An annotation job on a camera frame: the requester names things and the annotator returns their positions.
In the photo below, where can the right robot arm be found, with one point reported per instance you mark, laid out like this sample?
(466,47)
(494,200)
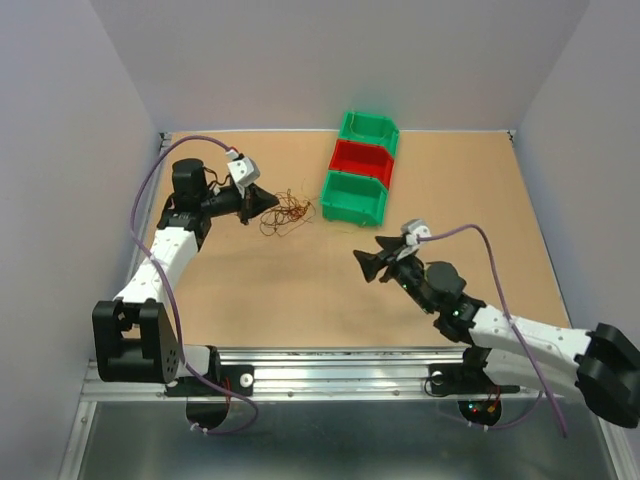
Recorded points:
(598,367)

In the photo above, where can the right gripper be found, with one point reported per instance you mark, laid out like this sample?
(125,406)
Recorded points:
(369,264)

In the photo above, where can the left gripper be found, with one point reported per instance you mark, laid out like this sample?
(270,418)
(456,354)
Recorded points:
(254,201)

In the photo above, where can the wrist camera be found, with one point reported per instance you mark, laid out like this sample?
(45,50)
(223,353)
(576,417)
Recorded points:
(415,231)
(244,172)

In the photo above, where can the red plastic bin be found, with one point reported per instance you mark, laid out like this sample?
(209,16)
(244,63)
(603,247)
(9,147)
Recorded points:
(363,159)

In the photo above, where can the near green plastic bin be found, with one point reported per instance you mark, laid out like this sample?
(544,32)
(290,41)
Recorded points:
(354,199)

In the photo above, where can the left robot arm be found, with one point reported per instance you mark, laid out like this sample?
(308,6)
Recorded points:
(178,238)

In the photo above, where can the far green plastic bin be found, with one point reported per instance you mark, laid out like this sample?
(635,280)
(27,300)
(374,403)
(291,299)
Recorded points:
(370,129)

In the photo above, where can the left aluminium frame post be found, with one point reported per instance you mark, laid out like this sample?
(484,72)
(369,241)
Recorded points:
(147,200)

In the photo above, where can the aluminium mounting rail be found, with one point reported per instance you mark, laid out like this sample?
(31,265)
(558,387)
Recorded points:
(307,375)

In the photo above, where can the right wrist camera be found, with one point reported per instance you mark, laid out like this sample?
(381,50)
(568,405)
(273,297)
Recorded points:
(415,231)

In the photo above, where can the green plastic bin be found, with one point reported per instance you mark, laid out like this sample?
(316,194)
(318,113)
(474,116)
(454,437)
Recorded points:
(354,199)
(370,129)

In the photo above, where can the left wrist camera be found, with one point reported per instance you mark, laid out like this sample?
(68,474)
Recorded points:
(244,172)

